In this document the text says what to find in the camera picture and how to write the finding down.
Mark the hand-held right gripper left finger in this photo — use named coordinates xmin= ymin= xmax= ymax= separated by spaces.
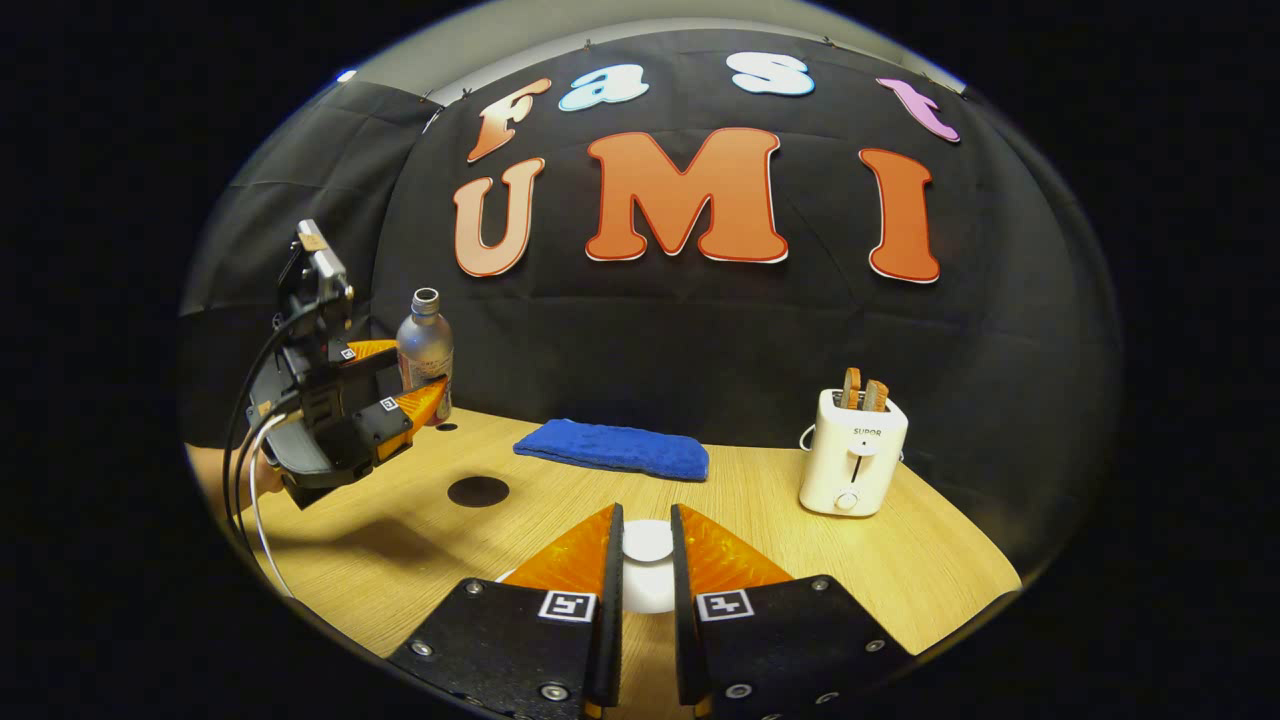
xmin=387 ymin=502 xmax=627 ymax=720

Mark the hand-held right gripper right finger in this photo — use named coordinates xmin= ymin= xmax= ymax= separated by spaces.
xmin=670 ymin=502 xmax=914 ymax=720

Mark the silver metal water bottle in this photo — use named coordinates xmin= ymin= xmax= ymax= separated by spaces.
xmin=396 ymin=287 xmax=455 ymax=427

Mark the dark round coaster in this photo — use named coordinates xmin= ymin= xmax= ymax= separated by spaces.
xmin=446 ymin=475 xmax=511 ymax=509

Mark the blue folded towel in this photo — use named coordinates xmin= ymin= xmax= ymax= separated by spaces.
xmin=513 ymin=418 xmax=711 ymax=484

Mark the white toaster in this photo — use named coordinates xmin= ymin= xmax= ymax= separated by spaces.
xmin=798 ymin=388 xmax=910 ymax=519

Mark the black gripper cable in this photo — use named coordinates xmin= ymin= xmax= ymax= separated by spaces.
xmin=222 ymin=298 xmax=306 ymax=561

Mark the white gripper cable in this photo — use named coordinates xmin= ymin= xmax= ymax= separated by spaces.
xmin=246 ymin=408 xmax=299 ymax=601

